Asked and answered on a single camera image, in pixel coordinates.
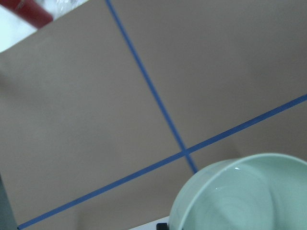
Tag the light green plastic cup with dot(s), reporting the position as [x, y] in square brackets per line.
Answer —
[259, 192]

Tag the blue tape strip vertical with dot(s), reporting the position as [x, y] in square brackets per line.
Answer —
[152, 88]

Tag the crumpled clear plastic wrap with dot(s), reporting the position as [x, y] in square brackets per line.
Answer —
[58, 8]

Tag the blue tape strip horizontal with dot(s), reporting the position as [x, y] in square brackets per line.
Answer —
[166, 161]

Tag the red cylindrical can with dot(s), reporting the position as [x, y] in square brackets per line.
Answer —
[28, 10]

